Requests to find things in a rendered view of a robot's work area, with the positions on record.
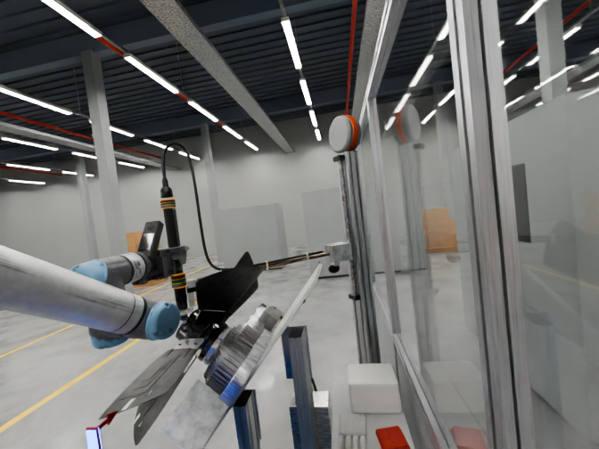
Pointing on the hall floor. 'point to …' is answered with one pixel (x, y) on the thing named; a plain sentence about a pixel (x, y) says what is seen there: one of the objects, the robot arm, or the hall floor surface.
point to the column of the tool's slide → (369, 335)
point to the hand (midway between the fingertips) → (179, 247)
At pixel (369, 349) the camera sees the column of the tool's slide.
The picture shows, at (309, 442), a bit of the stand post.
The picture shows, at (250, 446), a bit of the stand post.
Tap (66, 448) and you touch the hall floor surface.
